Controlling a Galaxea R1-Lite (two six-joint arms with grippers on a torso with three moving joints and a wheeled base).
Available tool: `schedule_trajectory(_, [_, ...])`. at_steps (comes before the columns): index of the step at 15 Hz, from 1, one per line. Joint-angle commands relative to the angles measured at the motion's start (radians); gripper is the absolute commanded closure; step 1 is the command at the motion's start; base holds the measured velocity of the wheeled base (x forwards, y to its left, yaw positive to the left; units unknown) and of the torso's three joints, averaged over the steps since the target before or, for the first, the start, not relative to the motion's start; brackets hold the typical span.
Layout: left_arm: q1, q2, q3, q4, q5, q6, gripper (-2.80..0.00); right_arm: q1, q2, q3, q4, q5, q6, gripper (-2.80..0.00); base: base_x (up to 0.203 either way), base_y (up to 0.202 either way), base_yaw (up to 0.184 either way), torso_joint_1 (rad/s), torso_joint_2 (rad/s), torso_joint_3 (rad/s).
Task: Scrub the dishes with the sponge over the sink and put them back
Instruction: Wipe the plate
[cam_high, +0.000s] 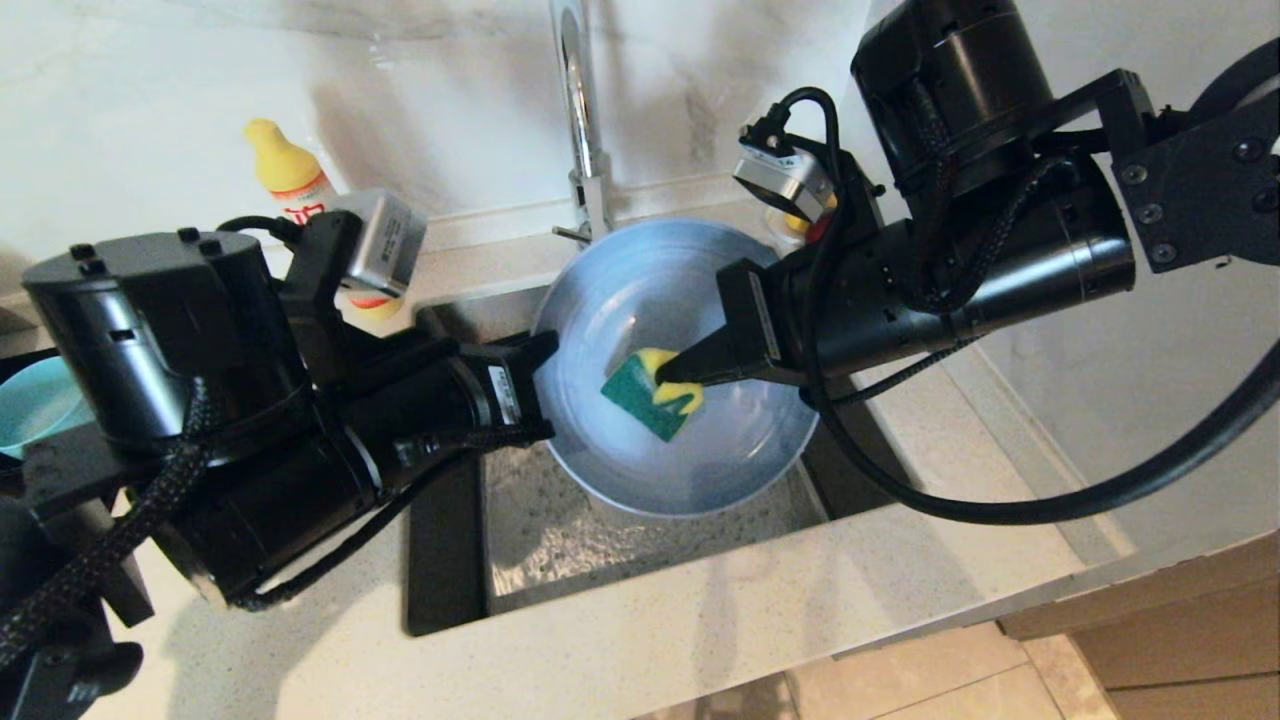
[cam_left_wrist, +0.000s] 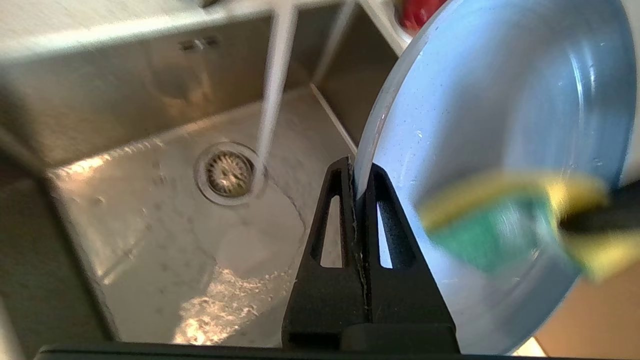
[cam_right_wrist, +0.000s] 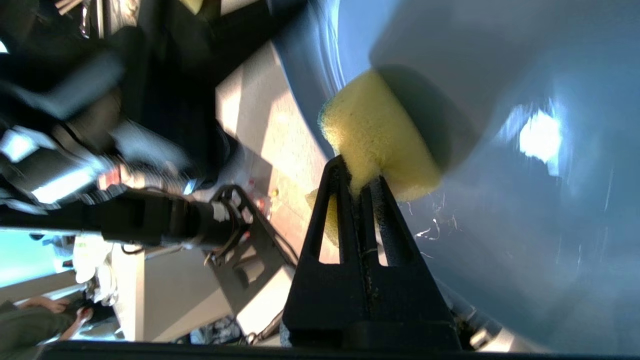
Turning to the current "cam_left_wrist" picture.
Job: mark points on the gray plate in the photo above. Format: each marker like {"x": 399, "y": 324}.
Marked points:
{"x": 500, "y": 100}

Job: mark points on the yellow sponge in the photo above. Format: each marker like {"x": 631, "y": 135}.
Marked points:
{"x": 480, "y": 230}

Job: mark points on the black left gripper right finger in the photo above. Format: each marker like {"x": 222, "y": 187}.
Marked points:
{"x": 405, "y": 305}

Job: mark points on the metal sink drain strainer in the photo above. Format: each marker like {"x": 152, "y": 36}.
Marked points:
{"x": 229, "y": 173}

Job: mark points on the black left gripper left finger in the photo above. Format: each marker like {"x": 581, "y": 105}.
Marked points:
{"x": 325, "y": 310}

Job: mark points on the dark red apple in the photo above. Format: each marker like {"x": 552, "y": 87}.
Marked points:
{"x": 417, "y": 12}

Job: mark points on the stainless steel sink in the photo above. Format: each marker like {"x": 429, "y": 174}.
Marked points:
{"x": 100, "y": 225}

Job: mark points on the running water stream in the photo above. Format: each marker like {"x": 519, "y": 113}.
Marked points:
{"x": 272, "y": 90}

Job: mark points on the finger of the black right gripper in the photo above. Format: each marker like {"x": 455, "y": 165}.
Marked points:
{"x": 600, "y": 220}

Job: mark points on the small white fruit dish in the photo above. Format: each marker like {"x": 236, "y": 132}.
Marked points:
{"x": 385, "y": 25}

